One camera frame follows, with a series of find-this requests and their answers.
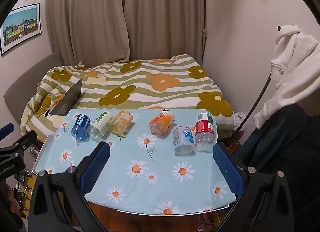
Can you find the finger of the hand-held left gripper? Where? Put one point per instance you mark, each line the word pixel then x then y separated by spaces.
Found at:
pixel 26 138
pixel 5 130

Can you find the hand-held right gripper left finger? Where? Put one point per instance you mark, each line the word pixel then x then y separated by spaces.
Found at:
pixel 96 169

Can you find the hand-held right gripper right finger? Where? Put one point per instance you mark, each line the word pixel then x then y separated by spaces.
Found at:
pixel 227 169

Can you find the green white label plastic cup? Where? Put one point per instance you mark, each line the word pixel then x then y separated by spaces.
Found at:
pixel 101 124

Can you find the red label plastic cup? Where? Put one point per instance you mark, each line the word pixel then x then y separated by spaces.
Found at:
pixel 205 129

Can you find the white blue label plastic cup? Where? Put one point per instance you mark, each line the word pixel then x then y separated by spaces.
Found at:
pixel 183 138

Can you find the yellow label plastic cup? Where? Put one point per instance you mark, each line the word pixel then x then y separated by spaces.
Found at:
pixel 122 122

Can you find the orange label plastic cup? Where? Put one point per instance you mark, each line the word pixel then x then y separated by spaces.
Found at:
pixel 161 123

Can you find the yellow object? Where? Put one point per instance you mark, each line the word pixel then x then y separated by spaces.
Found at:
pixel 25 192

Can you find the white plastic bag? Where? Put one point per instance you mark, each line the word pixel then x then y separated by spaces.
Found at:
pixel 239 120

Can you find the grey bed headboard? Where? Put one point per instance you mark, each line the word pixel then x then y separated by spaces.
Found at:
pixel 25 84

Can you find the daisy print blue tablecloth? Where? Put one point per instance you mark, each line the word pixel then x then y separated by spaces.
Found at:
pixel 155 162

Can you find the dark jacket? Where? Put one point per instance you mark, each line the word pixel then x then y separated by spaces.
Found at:
pixel 282 142

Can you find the grey laptop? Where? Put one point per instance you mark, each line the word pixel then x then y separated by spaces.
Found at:
pixel 72 97

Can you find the black coat rack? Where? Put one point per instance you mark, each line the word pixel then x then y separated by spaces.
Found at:
pixel 262 92

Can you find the floral striped blanket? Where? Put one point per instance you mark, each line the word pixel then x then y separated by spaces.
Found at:
pixel 155 89

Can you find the white hoodie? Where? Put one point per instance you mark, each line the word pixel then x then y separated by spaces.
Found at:
pixel 295 67

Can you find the beige curtain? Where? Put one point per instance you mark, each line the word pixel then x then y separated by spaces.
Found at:
pixel 165 14
pixel 85 14

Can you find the wall poster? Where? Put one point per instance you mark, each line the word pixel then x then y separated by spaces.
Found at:
pixel 21 27

